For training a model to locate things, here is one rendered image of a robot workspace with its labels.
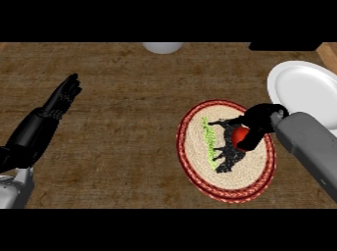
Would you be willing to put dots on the round woven red-rimmed placemat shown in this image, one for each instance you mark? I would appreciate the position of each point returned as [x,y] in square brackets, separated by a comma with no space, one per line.
[223,163]

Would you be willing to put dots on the white plate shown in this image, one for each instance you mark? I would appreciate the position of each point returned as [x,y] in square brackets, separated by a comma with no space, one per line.
[310,94]

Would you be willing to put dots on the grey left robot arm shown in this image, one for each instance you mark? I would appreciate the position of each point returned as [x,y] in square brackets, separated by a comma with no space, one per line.
[5,191]

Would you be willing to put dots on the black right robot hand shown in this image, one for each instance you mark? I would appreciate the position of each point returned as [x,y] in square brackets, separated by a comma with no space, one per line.
[257,121]

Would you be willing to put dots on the black appliance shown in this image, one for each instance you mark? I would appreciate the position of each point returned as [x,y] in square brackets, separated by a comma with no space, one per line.
[283,46]

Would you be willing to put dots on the pale grey round object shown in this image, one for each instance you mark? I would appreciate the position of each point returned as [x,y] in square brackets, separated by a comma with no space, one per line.
[162,47]

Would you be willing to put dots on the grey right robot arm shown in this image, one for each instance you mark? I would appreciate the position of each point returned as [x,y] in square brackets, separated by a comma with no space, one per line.
[314,153]

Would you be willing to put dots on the red tomato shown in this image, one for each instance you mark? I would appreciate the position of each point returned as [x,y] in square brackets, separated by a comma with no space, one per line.
[239,134]

